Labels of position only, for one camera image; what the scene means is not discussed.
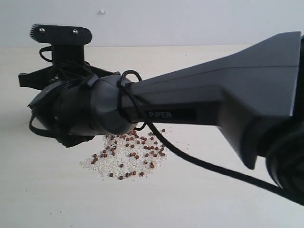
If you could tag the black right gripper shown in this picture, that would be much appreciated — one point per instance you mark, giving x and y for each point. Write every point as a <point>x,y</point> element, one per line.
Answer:
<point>64,109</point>

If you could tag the pile of beans and grains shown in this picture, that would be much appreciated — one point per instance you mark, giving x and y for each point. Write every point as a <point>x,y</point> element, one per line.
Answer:
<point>133,157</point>

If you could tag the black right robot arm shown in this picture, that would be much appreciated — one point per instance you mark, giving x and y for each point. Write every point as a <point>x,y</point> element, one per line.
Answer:
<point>255,97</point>

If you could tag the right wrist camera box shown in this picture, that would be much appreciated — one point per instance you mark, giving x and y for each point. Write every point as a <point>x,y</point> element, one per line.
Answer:
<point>66,43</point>

